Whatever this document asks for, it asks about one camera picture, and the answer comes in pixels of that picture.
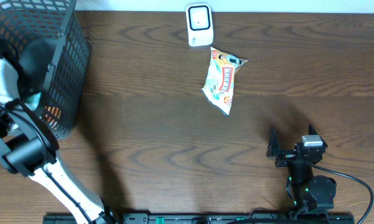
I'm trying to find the yellow snack bag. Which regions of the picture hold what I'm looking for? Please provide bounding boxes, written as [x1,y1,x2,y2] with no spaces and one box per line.
[202,47,248,116]

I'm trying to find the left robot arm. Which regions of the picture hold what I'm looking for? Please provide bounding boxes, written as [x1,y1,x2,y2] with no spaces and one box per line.
[0,39,123,223]

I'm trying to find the orange tissue pack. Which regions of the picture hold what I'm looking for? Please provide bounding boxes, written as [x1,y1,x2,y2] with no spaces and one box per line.
[44,106,62,129]

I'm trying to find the teal wet wipe packet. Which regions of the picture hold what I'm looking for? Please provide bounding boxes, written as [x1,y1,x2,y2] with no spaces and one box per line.
[24,93,41,111]

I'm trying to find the dark grey plastic mesh basket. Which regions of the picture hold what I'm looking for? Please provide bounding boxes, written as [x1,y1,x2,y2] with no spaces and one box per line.
[0,0,89,139]

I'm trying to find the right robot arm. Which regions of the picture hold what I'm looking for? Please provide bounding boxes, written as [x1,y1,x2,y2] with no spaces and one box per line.
[266,125,337,220]

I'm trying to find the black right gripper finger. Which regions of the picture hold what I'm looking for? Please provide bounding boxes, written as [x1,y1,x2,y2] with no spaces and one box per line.
[308,124,328,148]
[266,128,281,157]

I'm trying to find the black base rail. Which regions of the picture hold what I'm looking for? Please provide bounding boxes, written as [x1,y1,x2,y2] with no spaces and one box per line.
[42,212,356,224]

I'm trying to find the white barcode scanner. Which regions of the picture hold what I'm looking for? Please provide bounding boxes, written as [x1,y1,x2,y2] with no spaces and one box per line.
[185,3,214,47]

